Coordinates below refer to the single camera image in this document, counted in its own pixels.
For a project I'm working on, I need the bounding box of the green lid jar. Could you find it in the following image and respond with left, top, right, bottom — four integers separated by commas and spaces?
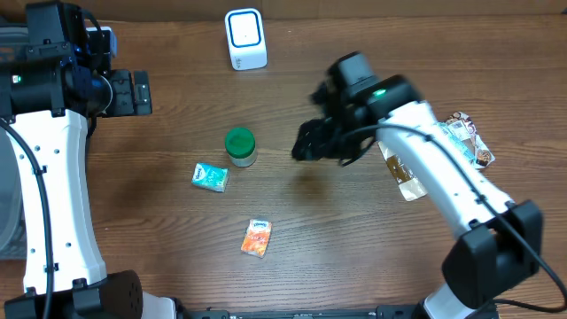
225, 128, 257, 167

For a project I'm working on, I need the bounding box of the clear bread bag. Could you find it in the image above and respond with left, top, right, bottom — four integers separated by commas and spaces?
378, 112, 495, 201

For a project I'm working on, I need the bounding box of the teal tissue packet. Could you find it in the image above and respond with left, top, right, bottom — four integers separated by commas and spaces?
191, 163, 229, 192

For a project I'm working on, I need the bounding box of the orange tissue packet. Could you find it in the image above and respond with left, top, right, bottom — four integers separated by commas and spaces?
241, 219, 272, 258

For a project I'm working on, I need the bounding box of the green wipes packet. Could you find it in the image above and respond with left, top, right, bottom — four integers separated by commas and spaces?
437, 121, 476, 164

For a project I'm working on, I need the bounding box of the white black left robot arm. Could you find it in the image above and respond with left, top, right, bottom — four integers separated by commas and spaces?
1, 1, 152, 318

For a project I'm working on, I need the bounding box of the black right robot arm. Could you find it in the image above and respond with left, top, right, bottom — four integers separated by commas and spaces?
291, 51, 543, 318

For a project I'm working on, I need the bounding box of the grey plastic basket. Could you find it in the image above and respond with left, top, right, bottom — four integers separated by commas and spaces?
1, 128, 27, 261

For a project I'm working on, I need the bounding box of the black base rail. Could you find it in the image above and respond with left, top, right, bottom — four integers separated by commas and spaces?
141, 296, 501, 319

